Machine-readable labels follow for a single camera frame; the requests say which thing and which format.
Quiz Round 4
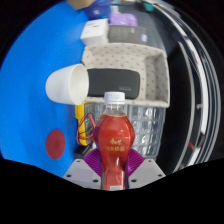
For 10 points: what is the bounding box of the dark wall shelf unit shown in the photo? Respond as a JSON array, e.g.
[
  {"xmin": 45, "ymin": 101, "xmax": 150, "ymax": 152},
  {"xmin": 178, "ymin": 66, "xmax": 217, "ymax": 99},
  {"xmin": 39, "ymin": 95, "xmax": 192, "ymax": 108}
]
[{"xmin": 146, "ymin": 0, "xmax": 218, "ymax": 168}]

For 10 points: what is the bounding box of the beige dotted storage basket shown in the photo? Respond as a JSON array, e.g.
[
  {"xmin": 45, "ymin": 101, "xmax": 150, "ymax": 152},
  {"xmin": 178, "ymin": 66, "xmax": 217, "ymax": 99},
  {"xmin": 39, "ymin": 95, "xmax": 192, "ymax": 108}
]
[{"xmin": 81, "ymin": 42, "xmax": 171, "ymax": 108}]

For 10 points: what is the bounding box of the black rounded case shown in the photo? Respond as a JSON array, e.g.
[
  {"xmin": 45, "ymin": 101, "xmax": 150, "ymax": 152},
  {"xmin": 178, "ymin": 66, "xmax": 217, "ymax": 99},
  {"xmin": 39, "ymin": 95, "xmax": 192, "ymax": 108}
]
[{"xmin": 87, "ymin": 68, "xmax": 142, "ymax": 100}]

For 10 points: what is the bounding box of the purple plastic bag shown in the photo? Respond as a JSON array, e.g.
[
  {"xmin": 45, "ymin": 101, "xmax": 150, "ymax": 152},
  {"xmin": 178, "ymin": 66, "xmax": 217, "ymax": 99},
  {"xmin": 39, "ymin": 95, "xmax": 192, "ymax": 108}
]
[{"xmin": 109, "ymin": 12, "xmax": 139, "ymax": 28}]

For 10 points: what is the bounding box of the white cup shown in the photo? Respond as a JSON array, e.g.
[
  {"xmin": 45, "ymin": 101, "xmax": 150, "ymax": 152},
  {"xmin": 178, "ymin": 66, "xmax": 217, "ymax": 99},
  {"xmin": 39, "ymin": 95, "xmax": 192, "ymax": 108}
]
[{"xmin": 45, "ymin": 63, "xmax": 90, "ymax": 106}]

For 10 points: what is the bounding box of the red drink bottle white cap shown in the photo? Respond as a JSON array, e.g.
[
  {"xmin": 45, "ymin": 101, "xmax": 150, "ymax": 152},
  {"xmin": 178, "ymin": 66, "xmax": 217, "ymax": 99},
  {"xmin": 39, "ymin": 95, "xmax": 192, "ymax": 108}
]
[{"xmin": 93, "ymin": 91, "xmax": 136, "ymax": 192}]

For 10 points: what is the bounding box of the dark grey box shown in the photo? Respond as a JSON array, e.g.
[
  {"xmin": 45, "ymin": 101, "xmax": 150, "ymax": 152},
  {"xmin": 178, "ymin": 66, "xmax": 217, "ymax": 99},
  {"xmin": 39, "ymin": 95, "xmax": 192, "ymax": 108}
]
[{"xmin": 107, "ymin": 24, "xmax": 148, "ymax": 44}]

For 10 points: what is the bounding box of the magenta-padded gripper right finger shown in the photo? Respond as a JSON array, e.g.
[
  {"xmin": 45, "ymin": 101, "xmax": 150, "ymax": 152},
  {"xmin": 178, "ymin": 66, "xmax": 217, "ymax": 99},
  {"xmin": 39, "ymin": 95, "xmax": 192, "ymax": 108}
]
[{"xmin": 125, "ymin": 148, "xmax": 167, "ymax": 190}]

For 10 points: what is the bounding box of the black flat box white label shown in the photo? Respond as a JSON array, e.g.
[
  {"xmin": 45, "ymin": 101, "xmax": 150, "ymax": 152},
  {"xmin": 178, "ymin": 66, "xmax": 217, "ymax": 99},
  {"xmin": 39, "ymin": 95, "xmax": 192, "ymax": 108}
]
[{"xmin": 73, "ymin": 144, "xmax": 96, "ymax": 160}]

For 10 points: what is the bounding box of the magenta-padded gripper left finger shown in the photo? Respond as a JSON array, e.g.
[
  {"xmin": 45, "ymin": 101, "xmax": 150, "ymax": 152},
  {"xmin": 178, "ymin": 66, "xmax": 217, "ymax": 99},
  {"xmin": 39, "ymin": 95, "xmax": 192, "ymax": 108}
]
[{"xmin": 63, "ymin": 148, "xmax": 105, "ymax": 190}]

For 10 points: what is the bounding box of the teal desk lamp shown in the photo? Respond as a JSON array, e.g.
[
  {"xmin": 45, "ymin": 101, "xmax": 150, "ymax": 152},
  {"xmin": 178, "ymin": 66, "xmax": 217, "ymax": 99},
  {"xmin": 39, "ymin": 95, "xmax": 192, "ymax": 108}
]
[{"xmin": 142, "ymin": 1, "xmax": 157, "ymax": 13}]

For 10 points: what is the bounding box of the yellow multimeter with red leads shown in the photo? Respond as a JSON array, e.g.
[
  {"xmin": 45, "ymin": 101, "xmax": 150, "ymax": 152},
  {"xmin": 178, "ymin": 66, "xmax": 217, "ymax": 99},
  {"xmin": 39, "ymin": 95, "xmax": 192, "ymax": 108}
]
[{"xmin": 74, "ymin": 101, "xmax": 98, "ymax": 148}]

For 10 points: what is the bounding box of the grey small-parts drawer cabinet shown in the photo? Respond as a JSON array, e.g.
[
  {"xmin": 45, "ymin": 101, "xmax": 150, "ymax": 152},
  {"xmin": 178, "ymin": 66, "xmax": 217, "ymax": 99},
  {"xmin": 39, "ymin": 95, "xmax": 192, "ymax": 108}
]
[
  {"xmin": 83, "ymin": 101, "xmax": 108, "ymax": 148},
  {"xmin": 129, "ymin": 104, "xmax": 167, "ymax": 158}
]

